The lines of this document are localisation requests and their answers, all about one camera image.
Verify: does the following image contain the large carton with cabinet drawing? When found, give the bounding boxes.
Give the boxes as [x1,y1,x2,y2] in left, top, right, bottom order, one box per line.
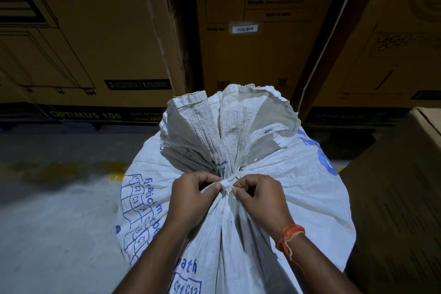
[0,0,188,122]

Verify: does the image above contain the person's left forearm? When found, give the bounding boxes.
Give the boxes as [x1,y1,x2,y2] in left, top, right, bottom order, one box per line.
[112,218,188,294]

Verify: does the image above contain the orange thread bracelet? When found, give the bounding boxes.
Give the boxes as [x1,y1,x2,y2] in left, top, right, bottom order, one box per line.
[275,224,306,260]

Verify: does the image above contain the person's right hand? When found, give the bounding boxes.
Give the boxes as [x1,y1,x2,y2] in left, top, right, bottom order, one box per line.
[231,174,295,241]

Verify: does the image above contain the small brown cardboard box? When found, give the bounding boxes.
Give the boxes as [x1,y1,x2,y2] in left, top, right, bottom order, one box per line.
[339,107,441,294]

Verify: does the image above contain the large carton with fan drawing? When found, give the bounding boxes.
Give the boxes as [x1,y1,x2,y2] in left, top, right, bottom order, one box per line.
[311,0,441,108]

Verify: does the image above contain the white woven sack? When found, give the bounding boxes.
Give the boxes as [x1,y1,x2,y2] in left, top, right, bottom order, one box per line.
[115,83,356,294]

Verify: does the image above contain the large carton with text panel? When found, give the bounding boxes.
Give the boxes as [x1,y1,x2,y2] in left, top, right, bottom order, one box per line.
[192,0,349,100]

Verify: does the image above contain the white plastic zip tie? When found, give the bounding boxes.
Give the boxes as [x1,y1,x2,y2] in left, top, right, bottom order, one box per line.
[201,178,237,194]

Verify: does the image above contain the white barcode sticker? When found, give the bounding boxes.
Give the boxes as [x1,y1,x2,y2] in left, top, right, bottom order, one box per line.
[229,23,259,34]

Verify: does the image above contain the person's left hand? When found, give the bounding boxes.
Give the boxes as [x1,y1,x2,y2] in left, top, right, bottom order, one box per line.
[165,171,223,234]

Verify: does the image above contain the person's right forearm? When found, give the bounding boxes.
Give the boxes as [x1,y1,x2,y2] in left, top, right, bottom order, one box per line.
[277,233,362,294]

